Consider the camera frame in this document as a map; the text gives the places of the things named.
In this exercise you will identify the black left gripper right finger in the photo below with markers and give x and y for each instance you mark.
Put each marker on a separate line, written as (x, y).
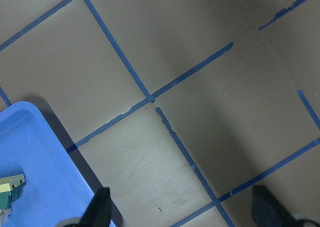
(267, 211)

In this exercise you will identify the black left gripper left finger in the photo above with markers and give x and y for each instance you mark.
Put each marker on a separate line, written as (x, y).
(99, 210)

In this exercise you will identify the blue plastic tray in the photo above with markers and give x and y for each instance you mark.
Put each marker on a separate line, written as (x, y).
(55, 190)

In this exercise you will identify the green yellow terminal block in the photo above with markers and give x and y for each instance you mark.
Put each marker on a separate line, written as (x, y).
(11, 189)

